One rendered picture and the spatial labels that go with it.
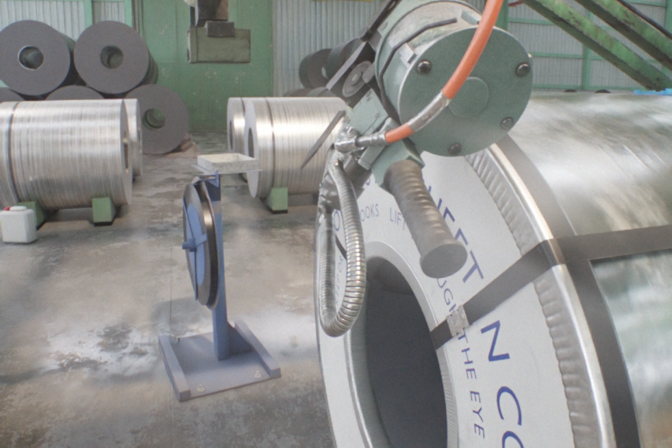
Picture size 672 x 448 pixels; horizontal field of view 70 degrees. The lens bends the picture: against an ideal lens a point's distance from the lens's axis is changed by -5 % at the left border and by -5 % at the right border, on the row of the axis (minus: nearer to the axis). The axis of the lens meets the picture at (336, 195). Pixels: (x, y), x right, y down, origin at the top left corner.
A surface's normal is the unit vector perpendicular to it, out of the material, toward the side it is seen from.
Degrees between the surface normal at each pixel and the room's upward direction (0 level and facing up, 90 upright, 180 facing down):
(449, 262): 115
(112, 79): 90
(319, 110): 41
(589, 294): 53
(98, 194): 131
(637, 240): 47
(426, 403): 36
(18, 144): 71
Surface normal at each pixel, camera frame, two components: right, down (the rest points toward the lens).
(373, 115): -0.75, -0.44
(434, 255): 0.18, 0.59
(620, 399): 0.27, -0.28
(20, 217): -0.03, 0.19
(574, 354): -0.94, 0.05
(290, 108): 0.20, -0.61
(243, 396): 0.00, -0.98
